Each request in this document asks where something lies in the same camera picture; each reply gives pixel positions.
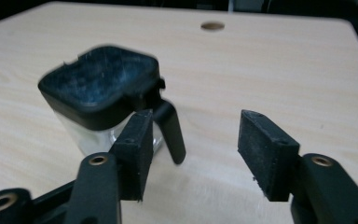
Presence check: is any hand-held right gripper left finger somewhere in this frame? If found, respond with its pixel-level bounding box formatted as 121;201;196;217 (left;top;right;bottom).
109;108;155;202

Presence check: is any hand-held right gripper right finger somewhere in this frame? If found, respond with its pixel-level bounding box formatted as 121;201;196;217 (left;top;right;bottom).
237;109;301;203

